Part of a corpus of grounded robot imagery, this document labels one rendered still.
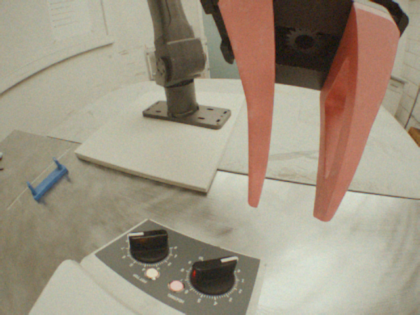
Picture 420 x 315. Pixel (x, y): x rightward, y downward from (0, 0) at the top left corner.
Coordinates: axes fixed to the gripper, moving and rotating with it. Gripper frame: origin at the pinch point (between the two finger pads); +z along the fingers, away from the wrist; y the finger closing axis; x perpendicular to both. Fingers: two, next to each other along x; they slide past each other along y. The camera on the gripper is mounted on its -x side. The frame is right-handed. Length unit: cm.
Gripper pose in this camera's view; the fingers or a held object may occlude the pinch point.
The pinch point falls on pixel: (293, 191)
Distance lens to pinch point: 6.8
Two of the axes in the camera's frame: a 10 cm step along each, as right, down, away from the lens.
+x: 3.0, 1.8, 9.4
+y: 9.2, 1.9, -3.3
